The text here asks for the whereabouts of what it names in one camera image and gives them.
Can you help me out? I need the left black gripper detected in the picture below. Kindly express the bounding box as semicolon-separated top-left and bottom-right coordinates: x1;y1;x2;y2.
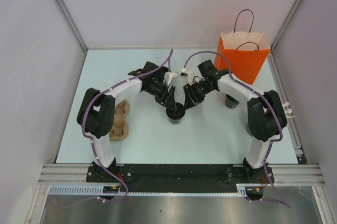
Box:
144;82;177;111

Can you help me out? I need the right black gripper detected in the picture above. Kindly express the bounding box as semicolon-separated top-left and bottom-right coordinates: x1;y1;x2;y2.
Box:
183;80;214;110

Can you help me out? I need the black coffee cup lid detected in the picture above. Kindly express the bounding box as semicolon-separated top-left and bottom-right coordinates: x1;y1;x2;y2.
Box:
166;102;185;120

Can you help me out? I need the stack of black cups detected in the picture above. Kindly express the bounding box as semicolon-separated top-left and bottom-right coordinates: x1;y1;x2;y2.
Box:
225;94;240;109

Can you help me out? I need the orange paper bag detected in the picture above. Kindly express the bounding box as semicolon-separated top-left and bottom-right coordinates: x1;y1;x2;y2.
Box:
214;27;271;85

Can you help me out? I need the single black coffee cup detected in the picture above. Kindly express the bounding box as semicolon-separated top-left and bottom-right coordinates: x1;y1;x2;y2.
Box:
169;117;183;125

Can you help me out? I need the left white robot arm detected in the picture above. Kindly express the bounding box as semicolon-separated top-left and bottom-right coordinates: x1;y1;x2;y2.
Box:
76;62;178;182

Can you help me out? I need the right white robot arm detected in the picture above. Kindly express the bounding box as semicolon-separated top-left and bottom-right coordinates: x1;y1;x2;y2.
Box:
181;60;288;182

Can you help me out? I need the left brown cup carrier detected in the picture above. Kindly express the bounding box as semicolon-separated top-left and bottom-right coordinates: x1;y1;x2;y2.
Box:
109;99;130;141

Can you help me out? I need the grey straw holder cup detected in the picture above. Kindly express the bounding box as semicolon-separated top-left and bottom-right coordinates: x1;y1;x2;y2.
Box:
245;123;253;137

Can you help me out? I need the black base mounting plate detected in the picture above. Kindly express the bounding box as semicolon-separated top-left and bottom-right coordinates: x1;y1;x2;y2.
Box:
86;163;274;192

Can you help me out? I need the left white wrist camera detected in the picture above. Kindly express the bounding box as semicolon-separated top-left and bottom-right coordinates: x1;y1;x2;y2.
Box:
164;72;179;86

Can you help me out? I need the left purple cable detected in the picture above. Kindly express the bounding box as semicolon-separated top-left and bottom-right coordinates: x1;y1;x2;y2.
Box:
82;48;174;203

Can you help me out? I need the white slotted cable duct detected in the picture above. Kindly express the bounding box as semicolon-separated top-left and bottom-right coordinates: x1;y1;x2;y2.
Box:
48;184;254;197

